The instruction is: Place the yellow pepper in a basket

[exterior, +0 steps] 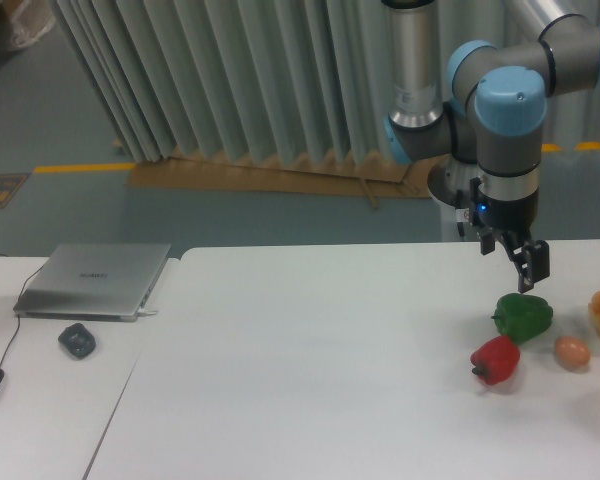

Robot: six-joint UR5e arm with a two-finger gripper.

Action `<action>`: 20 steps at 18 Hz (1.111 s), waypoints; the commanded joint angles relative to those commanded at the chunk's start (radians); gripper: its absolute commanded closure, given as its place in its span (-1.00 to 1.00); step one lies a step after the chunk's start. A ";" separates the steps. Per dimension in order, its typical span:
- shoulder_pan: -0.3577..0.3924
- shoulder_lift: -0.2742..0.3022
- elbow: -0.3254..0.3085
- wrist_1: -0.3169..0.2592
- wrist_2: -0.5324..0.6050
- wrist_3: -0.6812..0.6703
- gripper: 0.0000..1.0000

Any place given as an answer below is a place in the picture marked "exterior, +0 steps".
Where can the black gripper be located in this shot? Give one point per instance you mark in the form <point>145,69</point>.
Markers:
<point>513,219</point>

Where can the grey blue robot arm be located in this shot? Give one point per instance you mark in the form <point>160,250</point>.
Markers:
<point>485,109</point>

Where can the green bell pepper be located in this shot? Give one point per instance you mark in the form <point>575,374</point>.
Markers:
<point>522,317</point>

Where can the red bell pepper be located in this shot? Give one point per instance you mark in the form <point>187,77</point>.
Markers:
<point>496,360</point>

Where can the brown egg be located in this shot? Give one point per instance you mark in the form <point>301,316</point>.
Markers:
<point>572,352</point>

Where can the brown cardboard sheet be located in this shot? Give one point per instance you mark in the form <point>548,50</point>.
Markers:
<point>374,179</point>

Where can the grey folding curtain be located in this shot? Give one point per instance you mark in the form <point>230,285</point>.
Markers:
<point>255,77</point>

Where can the white usb plug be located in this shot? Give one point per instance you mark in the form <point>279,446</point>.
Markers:
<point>146,313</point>

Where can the silver laptop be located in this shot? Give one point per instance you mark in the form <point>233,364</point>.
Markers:
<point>94,281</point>

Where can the black small controller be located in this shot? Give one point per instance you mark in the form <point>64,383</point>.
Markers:
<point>78,341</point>

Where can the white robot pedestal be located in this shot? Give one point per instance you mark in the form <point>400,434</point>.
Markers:
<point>448,184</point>

